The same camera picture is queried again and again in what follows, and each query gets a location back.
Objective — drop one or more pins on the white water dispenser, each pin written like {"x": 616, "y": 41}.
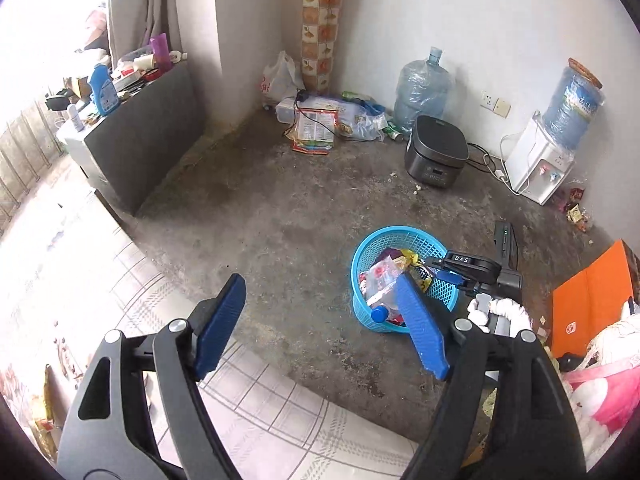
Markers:
{"x": 530, "y": 160}

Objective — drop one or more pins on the white plastic container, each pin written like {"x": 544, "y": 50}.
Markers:
{"x": 286, "y": 110}

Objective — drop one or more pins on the clear red print packet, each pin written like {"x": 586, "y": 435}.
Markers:
{"x": 382, "y": 277}

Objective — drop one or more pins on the crumpled yellow wrapper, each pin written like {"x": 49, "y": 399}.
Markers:
{"x": 412, "y": 260}

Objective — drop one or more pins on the red white carton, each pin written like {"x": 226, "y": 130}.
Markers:
{"x": 129, "y": 75}

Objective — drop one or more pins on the white tape roll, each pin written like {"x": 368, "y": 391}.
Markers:
{"x": 176, "y": 56}

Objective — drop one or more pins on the printed paper packets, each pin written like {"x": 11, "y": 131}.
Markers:
{"x": 312, "y": 127}

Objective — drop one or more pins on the red foil wrapper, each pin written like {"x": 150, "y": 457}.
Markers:
{"x": 387, "y": 255}

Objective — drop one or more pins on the black rice cooker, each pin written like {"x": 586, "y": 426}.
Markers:
{"x": 435, "y": 150}

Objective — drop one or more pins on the floral patterned column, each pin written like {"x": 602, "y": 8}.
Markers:
{"x": 322, "y": 30}

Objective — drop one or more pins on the red snack wrapper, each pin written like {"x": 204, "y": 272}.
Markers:
{"x": 576, "y": 195}

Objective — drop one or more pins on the white spray can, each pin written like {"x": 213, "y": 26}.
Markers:
{"x": 75, "y": 117}

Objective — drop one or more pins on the clear plastic bag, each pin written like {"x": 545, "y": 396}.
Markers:
{"x": 360, "y": 122}

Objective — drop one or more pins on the purple cup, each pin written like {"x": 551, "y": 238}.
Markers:
{"x": 160, "y": 55}

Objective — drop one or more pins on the white plastic bag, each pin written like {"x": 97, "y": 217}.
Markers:
{"x": 280, "y": 77}

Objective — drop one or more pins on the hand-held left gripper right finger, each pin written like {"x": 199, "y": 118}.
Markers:
{"x": 420, "y": 320}

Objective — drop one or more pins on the blue plastic basket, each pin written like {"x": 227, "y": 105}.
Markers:
{"x": 362, "y": 300}

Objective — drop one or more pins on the white wall socket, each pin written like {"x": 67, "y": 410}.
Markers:
{"x": 486, "y": 99}

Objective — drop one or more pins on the person's right hand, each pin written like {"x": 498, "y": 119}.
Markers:
{"x": 505, "y": 310}

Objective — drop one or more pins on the cardboard box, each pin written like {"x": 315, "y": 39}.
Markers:
{"x": 80, "y": 87}

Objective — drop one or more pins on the green can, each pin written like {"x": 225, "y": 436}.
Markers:
{"x": 350, "y": 94}

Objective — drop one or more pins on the curtain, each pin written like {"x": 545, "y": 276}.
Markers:
{"x": 145, "y": 0}

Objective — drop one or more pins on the grey cabinet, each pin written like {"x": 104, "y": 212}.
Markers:
{"x": 150, "y": 135}

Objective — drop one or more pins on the large blue water jug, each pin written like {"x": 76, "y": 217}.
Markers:
{"x": 570, "y": 105}
{"x": 420, "y": 90}

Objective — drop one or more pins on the blue detergent bottle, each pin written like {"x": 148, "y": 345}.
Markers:
{"x": 105, "y": 92}

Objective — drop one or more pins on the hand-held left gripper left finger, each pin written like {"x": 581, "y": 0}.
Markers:
{"x": 220, "y": 325}

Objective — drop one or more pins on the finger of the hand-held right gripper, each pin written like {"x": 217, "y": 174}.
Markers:
{"x": 451, "y": 277}
{"x": 435, "y": 262}

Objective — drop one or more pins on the pink plastic bag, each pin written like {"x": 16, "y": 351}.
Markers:
{"x": 610, "y": 390}

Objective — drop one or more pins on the orange folder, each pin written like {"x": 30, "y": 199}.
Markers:
{"x": 590, "y": 300}

